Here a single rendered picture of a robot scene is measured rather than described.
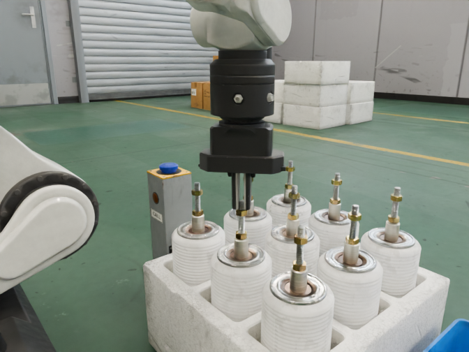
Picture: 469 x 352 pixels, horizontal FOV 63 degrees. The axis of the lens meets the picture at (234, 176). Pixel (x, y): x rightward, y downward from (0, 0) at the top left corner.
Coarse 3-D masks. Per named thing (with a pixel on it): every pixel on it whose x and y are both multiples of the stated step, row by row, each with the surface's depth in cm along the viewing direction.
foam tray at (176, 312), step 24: (144, 264) 71; (168, 264) 72; (144, 288) 73; (168, 288) 64; (192, 288) 63; (432, 288) 63; (168, 312) 66; (192, 312) 59; (216, 312) 57; (384, 312) 57; (408, 312) 58; (432, 312) 64; (168, 336) 68; (192, 336) 61; (216, 336) 55; (240, 336) 52; (336, 336) 54; (360, 336) 52; (384, 336) 53; (408, 336) 60; (432, 336) 67
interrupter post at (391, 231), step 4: (388, 224) 64; (392, 224) 64; (396, 224) 64; (388, 228) 64; (392, 228) 64; (396, 228) 64; (388, 232) 64; (392, 232) 64; (396, 232) 64; (388, 236) 64; (392, 236) 64; (396, 236) 64; (388, 240) 65; (392, 240) 64; (396, 240) 64
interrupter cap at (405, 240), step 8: (368, 232) 67; (376, 232) 67; (384, 232) 67; (400, 232) 67; (376, 240) 64; (384, 240) 64; (400, 240) 65; (408, 240) 64; (392, 248) 62; (400, 248) 62
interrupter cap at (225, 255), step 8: (224, 248) 61; (232, 248) 61; (248, 248) 61; (256, 248) 61; (224, 256) 59; (232, 256) 59; (248, 256) 59; (256, 256) 59; (264, 256) 58; (224, 264) 57; (232, 264) 56; (240, 264) 56; (248, 264) 56; (256, 264) 57
